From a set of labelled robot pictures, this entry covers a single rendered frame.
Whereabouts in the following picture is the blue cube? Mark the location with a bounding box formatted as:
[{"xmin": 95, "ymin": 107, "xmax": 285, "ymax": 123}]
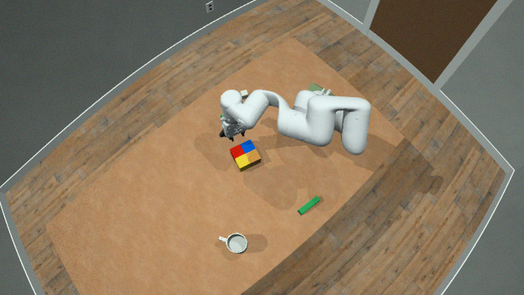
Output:
[{"xmin": 240, "ymin": 139, "xmax": 256, "ymax": 154}]

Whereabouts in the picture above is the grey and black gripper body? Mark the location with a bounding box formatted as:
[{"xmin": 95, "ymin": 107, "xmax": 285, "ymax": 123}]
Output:
[{"xmin": 221, "ymin": 121, "xmax": 247, "ymax": 138}]

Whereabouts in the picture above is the yellow cube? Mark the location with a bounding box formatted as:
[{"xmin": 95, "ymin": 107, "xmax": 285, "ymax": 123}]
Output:
[{"xmin": 235, "ymin": 154, "xmax": 251, "ymax": 172}]

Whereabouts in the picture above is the red cube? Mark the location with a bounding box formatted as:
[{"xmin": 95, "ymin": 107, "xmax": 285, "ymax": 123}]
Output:
[{"xmin": 230, "ymin": 144, "xmax": 245, "ymax": 162}]

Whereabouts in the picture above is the grey mug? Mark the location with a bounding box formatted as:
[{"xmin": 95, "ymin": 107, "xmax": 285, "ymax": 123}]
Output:
[{"xmin": 219, "ymin": 233, "xmax": 248, "ymax": 254}]

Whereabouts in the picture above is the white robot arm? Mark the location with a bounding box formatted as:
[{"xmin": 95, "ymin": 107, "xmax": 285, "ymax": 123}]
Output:
[{"xmin": 220, "ymin": 88, "xmax": 371, "ymax": 155}]

